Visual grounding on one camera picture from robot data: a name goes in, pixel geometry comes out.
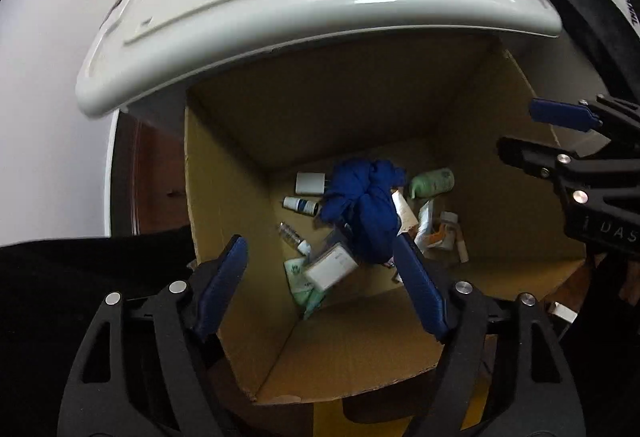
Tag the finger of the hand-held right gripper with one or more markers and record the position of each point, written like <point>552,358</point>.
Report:
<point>530,154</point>
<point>560,113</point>

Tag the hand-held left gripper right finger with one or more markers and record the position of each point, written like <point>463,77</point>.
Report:
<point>420,287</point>

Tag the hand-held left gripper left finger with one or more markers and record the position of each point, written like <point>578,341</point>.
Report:
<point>220,287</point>

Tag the small white jar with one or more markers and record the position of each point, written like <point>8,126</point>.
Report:
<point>450,220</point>

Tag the small clear bottle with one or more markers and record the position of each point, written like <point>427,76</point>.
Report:
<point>291,233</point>

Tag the blue cloth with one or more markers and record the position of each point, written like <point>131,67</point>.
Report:
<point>365,212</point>

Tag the light green bottle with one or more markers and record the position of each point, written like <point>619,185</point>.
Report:
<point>432,182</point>

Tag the small white bottle blue label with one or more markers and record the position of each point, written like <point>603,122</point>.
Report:
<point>300,205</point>

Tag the white square box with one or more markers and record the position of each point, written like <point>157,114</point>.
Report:
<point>309,183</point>

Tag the cardboard box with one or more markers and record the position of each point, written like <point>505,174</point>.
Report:
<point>350,117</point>

